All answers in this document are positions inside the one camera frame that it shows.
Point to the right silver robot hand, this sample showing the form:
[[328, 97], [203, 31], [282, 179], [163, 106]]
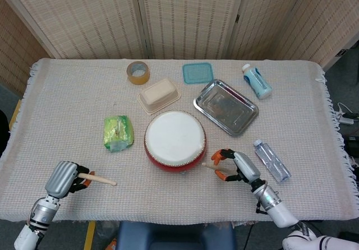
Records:
[[246, 167]]

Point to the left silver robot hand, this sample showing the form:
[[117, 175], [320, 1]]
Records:
[[60, 178]]

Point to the wooden drumstick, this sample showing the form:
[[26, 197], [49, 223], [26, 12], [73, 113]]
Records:
[[208, 165], [103, 180]]

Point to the stainless steel tray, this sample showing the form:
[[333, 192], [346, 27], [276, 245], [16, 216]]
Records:
[[225, 107]]

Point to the red drum with white skin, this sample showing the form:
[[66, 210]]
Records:
[[174, 138]]

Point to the clear plastic water bottle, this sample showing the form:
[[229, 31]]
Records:
[[272, 161]]

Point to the black rounded object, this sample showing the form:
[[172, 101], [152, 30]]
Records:
[[3, 132]]

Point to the green plastic snack packet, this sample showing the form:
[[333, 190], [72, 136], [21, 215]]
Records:
[[117, 132]]

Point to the small orange plastic object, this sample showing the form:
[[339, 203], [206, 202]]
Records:
[[112, 244]]

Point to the white and blue lotion bottle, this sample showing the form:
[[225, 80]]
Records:
[[258, 83]]

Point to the beige woven tablecloth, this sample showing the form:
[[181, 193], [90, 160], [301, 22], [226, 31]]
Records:
[[70, 93]]

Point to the dark blue padded seat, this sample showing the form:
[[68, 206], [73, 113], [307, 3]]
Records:
[[174, 237]]

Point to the teal plastic container lid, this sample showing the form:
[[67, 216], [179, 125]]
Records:
[[197, 73]]

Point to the black equipment box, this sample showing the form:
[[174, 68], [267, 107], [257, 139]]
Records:
[[352, 149]]

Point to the white power strip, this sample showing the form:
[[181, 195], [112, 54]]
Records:
[[347, 120]]

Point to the beige plastic food container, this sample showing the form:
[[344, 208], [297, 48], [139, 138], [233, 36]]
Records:
[[158, 93]]

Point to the brown packing tape roll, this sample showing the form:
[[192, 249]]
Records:
[[137, 79]]

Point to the small black label plate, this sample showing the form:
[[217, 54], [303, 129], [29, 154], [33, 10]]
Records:
[[342, 52]]

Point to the woven folding screen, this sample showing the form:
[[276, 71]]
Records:
[[84, 14]]

